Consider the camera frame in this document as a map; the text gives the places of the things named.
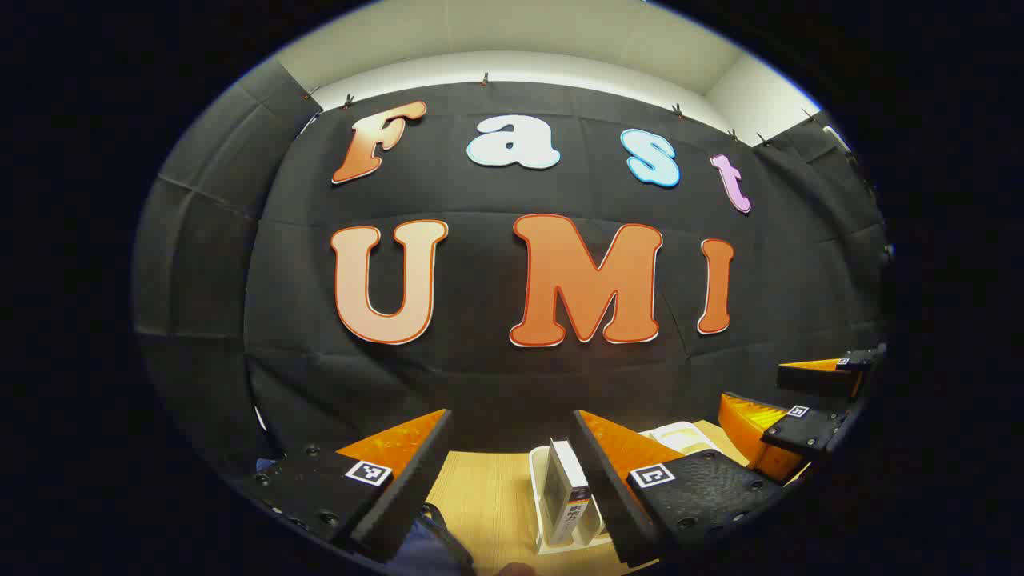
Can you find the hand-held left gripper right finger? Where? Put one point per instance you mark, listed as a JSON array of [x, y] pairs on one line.
[[608, 488]]

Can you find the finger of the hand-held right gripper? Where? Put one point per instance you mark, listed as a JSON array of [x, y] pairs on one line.
[[800, 436], [816, 378]]

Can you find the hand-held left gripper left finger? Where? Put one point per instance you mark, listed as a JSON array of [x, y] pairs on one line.
[[408, 488]]

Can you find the thick white book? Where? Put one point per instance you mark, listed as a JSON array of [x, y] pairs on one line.
[[564, 480]]

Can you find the blue schoolbag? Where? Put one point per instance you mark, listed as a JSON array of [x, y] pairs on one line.
[[424, 544]]

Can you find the white bookshelf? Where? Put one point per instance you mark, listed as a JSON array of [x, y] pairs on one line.
[[680, 438]]

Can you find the black backdrop cloth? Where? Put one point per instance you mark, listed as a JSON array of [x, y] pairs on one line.
[[480, 376]]

